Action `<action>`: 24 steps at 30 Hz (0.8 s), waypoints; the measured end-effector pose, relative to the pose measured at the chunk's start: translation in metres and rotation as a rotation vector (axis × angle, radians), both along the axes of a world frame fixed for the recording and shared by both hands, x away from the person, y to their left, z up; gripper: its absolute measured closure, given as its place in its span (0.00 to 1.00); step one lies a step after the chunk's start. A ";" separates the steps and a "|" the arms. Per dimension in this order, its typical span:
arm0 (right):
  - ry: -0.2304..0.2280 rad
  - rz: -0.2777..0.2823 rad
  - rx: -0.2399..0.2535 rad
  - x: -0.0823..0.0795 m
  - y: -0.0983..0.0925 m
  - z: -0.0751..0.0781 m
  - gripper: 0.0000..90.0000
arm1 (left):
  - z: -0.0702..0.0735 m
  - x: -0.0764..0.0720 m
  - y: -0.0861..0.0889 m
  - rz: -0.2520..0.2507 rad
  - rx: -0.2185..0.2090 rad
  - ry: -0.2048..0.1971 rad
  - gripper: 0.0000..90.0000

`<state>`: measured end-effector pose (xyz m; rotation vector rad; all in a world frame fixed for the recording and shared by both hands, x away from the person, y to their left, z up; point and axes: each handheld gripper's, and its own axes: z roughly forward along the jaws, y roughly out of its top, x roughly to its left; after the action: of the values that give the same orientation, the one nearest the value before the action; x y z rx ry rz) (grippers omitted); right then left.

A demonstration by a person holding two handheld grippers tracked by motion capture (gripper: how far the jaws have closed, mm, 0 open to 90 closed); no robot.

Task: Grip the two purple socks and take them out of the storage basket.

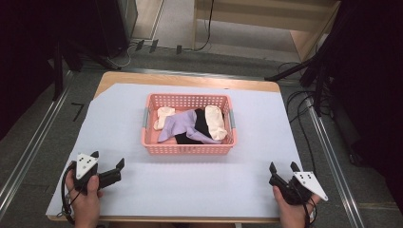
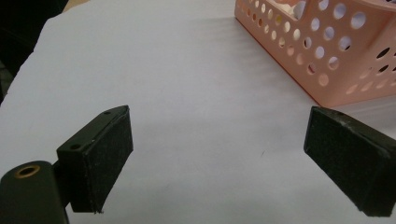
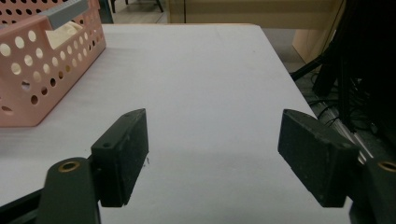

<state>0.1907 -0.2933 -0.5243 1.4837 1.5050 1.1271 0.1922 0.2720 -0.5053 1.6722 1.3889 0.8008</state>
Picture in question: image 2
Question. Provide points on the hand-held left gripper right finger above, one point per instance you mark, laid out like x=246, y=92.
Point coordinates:
x=351, y=158

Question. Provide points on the white item inside basket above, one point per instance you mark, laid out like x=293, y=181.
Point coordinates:
x=294, y=7

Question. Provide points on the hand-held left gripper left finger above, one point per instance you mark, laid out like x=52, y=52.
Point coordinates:
x=93, y=155

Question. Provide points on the pink perforated plastic basket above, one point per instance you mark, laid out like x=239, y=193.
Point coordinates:
x=330, y=46

